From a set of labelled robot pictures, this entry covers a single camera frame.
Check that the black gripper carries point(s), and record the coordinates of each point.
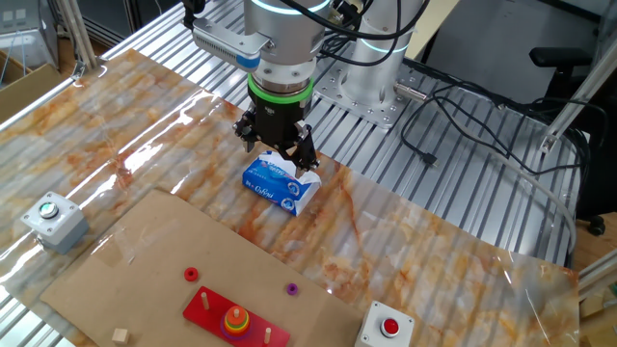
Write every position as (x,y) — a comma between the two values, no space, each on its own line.
(279,123)

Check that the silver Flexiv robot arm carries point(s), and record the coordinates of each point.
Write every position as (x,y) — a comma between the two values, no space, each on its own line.
(284,29)

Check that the red Hanoi base with pegs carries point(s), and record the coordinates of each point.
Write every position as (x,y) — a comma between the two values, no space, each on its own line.
(197,313)

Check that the blue white tissue pack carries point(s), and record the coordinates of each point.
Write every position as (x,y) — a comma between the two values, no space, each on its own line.
(275,185)

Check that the marble pattern plastic mat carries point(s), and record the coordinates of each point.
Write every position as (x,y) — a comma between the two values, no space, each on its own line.
(410,241)

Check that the brown cardboard sheet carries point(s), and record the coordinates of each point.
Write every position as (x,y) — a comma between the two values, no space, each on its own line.
(144,250)

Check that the clear tape patch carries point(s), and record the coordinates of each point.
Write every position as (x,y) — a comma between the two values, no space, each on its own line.
(115,246)

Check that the grey box with red button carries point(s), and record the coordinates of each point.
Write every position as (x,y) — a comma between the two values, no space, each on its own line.
(371,333)

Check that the grey box with green button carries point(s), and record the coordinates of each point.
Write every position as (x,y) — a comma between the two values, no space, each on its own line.
(60,226)

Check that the small wooden cube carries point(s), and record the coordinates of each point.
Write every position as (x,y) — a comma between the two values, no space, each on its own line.
(120,336)

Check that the open cardboard box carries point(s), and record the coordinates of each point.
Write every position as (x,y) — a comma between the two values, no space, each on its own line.
(29,89)

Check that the black office chair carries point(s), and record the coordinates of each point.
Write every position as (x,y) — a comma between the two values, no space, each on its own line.
(559,57)

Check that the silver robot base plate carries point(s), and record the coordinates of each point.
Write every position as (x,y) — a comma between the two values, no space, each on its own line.
(337,91)

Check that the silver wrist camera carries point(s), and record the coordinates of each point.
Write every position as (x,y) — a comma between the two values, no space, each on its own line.
(222,41)

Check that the aluminium frame post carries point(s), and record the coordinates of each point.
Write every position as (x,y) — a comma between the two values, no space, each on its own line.
(569,113)
(79,34)

